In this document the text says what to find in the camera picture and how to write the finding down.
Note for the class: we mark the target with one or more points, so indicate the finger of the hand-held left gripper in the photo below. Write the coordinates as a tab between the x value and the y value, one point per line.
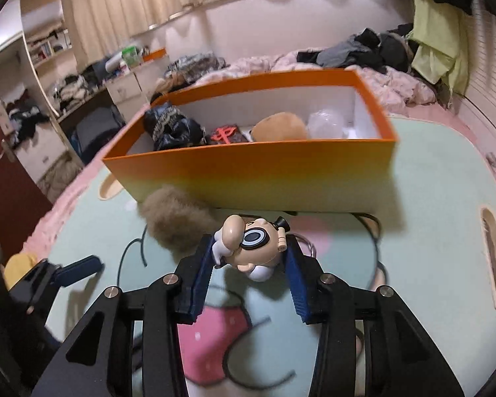
80	271

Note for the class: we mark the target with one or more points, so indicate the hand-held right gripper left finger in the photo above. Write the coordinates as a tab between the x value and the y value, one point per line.
196	285

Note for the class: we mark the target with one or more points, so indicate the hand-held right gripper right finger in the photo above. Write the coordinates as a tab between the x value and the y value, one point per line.
304	289

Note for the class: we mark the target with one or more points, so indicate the cartoon figurine with glasses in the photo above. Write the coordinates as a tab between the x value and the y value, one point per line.
252	248

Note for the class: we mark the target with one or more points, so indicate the brown fur pom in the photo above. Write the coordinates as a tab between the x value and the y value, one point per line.
173	219

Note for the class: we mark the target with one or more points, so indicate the orange cardboard box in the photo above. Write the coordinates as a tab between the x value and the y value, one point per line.
272	173

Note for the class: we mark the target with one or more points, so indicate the black plastic bag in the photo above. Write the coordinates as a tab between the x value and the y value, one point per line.
169	126

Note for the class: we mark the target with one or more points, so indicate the tan plush toy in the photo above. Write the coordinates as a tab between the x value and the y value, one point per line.
279	128

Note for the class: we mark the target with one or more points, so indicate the clear plastic bag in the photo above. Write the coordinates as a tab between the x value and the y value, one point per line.
328	124

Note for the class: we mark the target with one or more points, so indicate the green-lidded container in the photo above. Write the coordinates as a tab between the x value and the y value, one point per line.
132	56

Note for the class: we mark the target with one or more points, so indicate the yellow fuzzy cloth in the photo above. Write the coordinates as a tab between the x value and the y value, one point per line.
18	269

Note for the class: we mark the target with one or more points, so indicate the pink fuzzy bed cover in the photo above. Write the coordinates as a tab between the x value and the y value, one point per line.
78	198

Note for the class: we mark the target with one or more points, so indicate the dark red door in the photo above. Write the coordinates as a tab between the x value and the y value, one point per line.
8	194

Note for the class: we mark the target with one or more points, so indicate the cluttered wooden desk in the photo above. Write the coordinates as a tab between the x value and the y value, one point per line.
58	103

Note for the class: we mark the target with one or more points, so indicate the white drawer cabinet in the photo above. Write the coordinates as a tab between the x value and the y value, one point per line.
124	87

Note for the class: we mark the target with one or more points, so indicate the beige garment pile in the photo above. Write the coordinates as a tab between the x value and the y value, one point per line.
171	84

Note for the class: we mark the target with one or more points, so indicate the grey roll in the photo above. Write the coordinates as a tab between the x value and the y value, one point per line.
115	62

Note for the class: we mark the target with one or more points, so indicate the black and white patterned cloth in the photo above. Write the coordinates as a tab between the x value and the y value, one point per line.
196	66

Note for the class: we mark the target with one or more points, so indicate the crumpled pink blanket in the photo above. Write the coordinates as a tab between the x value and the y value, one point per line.
396	87

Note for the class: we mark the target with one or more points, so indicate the small orange box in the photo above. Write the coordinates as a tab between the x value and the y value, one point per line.
154	54

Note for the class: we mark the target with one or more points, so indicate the pile of dark clothes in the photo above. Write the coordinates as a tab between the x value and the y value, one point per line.
355	51

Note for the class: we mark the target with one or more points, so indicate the white louvred panel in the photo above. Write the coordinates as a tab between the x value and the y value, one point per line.
487	91

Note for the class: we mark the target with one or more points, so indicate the yellow-green hanging cloth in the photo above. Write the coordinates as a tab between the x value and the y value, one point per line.
438	41

